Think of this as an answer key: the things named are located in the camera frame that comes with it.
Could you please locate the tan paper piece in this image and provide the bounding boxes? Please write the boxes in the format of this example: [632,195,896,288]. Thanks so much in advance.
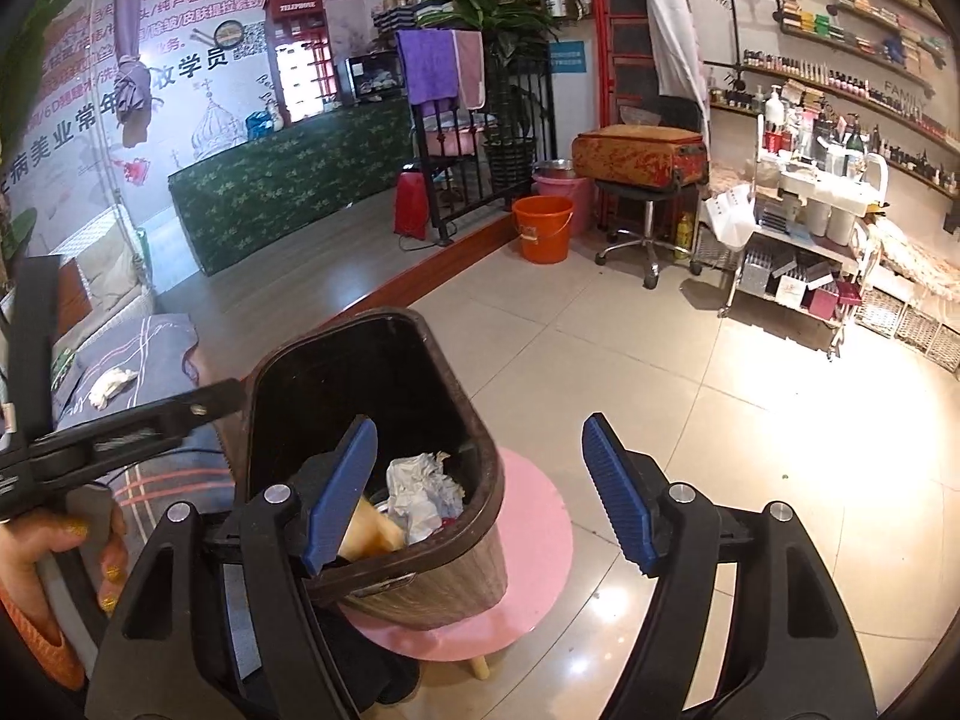
[337,495,406,562]

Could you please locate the black metal rack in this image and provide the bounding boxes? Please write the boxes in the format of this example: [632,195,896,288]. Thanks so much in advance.
[409,52,557,245]

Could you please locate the chrome swivel stool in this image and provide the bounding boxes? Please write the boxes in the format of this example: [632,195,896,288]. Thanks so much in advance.
[596,180,702,290]

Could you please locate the dark wood-grain trash bin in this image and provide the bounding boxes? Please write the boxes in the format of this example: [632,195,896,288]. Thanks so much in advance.
[234,307,507,631]

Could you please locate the white crumpled tissue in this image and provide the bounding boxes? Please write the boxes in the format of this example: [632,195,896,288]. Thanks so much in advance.
[88,367,140,410]

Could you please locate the beige cushion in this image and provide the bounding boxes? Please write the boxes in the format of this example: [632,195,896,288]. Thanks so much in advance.
[75,229,140,308]

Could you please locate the wall shelves with bottles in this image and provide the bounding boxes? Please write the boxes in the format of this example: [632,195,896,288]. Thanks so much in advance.
[675,0,960,196]

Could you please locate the white cosmetics trolley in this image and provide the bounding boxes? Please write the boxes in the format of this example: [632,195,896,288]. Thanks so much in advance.
[697,90,893,361]

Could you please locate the person's left forearm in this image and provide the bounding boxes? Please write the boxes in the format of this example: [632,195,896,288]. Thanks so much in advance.
[0,583,87,692]

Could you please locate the person's left hand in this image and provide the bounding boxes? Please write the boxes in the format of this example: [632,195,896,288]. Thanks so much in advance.
[0,499,130,620]

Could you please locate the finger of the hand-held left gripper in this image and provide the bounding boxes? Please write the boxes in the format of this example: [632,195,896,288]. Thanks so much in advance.
[28,379,247,470]
[11,255,67,440]

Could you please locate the red bag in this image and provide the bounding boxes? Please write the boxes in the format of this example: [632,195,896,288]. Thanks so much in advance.
[394,171,430,241]

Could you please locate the purple tied curtain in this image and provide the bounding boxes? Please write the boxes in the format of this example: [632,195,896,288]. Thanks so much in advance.
[112,0,158,147]

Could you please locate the orange plastic bucket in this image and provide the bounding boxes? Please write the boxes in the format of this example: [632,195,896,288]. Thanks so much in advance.
[512,195,575,265]

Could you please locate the red patterned suitcase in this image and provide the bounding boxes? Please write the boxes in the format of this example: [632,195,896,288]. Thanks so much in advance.
[571,124,710,188]

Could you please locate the black display box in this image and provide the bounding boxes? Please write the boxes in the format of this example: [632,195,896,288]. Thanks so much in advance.
[345,51,406,102]

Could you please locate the white wicker baskets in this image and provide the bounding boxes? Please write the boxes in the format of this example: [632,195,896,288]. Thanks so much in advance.
[855,289,960,372]

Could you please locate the white hanging garment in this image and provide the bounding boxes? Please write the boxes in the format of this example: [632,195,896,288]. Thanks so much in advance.
[630,0,710,125]

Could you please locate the purple towel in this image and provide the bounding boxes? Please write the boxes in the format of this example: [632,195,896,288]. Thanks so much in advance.
[395,30,460,104]

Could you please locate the pink towel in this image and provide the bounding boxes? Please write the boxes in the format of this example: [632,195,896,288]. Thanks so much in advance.
[452,30,487,111]

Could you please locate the green cloth covered table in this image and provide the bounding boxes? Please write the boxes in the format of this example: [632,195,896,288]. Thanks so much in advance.
[166,97,415,277]

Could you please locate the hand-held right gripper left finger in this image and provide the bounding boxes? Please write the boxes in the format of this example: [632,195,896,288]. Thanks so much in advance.
[86,414,380,720]

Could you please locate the red phone booth cabinet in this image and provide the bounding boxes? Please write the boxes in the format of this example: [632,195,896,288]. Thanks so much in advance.
[262,0,338,125]

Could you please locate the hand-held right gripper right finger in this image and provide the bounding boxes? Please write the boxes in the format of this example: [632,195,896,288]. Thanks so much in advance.
[581,412,878,720]

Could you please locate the white printed paper bag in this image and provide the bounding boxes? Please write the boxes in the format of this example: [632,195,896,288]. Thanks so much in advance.
[386,452,466,545]

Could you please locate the green potted plant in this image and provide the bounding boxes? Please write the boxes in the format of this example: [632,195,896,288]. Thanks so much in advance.
[416,0,552,200]

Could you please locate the pink plastic basin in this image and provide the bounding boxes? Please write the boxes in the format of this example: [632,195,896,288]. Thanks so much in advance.
[532,169,597,235]

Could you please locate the blue striped blanket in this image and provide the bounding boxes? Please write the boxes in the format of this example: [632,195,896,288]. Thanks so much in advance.
[51,313,235,541]

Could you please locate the pink round stool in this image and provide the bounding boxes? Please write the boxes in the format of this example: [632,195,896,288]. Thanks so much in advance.
[337,446,575,680]

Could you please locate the red door frame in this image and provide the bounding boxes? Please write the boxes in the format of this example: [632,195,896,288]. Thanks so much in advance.
[589,0,661,128]

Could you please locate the wall poster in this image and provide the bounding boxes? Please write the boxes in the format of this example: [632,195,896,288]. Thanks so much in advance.
[0,0,428,256]

